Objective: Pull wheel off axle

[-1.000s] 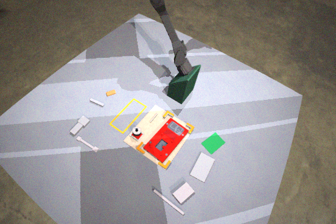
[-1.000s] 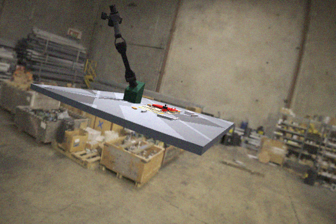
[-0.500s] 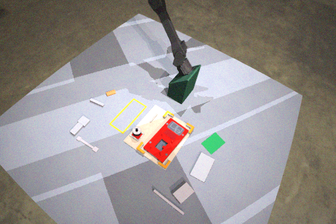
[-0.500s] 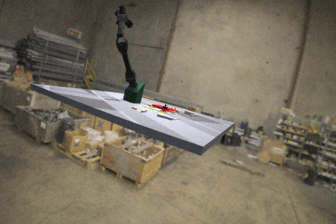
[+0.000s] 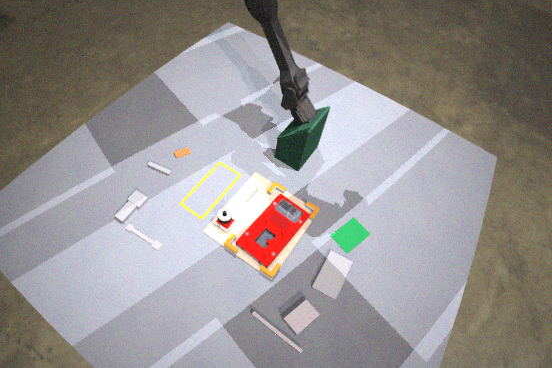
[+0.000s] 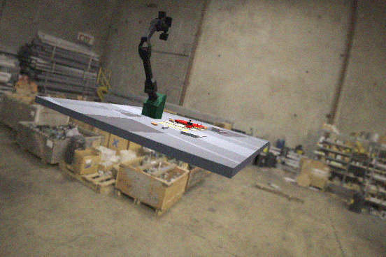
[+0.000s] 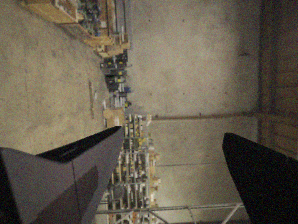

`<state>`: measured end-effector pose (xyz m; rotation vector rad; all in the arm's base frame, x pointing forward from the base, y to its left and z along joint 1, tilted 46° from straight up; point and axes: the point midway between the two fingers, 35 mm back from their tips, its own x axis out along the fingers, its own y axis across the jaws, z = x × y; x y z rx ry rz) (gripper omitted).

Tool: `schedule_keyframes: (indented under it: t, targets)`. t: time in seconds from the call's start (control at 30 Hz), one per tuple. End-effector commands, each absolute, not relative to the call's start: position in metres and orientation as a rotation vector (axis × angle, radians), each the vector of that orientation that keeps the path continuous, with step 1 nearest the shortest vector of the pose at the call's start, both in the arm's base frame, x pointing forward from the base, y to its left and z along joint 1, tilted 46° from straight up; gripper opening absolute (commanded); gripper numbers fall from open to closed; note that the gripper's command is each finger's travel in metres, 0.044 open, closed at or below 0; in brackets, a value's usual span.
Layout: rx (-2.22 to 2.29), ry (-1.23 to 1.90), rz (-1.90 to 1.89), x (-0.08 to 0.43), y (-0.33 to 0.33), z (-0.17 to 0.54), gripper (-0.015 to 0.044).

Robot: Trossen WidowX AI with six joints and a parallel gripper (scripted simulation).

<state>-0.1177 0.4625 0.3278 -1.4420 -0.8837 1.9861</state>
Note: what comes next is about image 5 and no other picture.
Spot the orange rectangular block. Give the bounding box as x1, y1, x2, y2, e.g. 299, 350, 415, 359
174, 147, 190, 158

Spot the green flat square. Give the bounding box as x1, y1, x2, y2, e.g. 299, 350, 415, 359
331, 217, 370, 254

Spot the black and white wheel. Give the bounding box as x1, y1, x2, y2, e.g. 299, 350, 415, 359
218, 208, 232, 224

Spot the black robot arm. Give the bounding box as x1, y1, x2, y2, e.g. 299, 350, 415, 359
245, 0, 321, 125

